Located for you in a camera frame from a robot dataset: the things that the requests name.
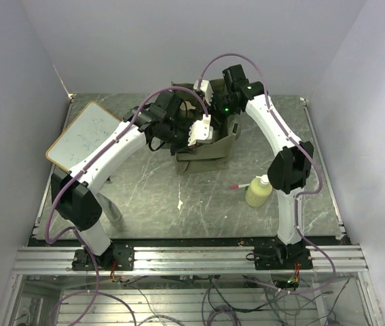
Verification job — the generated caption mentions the olive green canvas bag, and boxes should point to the olive green canvas bag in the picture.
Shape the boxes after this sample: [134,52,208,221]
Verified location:
[175,78,241,175]

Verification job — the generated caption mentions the yellow-green pump bottle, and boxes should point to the yellow-green pump bottle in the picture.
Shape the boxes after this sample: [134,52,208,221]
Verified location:
[245,175,273,207]

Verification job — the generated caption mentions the grey metallic tube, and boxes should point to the grey metallic tube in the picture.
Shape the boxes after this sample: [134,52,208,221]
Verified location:
[97,194,122,223]

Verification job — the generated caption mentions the green lotion bottle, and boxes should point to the green lotion bottle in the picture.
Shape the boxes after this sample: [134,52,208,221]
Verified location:
[181,101,195,111]

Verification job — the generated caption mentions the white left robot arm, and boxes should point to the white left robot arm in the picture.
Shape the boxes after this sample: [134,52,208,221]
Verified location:
[50,86,190,270]

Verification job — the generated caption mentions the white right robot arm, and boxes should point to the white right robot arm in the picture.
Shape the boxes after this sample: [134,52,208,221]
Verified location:
[213,65,314,269]

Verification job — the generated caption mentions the red and white marker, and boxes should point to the red and white marker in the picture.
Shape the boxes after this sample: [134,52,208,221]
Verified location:
[230,183,250,189]

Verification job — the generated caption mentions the yellow-framed small whiteboard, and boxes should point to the yellow-framed small whiteboard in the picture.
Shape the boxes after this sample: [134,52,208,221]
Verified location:
[45,101,120,170]

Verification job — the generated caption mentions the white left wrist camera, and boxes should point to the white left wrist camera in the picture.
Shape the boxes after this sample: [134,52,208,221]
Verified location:
[187,115,213,147]

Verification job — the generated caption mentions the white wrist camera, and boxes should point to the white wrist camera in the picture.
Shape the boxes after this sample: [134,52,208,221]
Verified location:
[187,115,213,147]
[194,79,213,105]

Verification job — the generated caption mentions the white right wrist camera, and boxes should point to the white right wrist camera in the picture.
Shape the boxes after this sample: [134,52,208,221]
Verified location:
[194,79,213,105]

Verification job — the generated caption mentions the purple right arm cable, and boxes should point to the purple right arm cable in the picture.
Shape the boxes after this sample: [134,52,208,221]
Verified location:
[200,53,337,297]

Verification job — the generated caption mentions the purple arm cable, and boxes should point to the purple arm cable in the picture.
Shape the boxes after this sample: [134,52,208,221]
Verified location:
[44,86,210,326]
[200,53,337,297]

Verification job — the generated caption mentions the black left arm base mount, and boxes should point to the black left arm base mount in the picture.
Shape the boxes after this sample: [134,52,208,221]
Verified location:
[71,244,134,271]

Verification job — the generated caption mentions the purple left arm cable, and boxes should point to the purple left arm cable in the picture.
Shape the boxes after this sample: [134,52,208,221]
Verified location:
[44,86,210,326]

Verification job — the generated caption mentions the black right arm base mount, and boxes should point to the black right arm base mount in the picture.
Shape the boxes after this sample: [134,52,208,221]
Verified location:
[245,242,313,270]

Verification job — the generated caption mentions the aluminium rail frame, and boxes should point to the aluminium rail frame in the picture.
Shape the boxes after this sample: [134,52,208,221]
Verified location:
[0,245,385,325]

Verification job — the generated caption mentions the loose cables under table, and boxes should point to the loose cables under table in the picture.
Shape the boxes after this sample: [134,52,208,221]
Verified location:
[86,271,346,326]

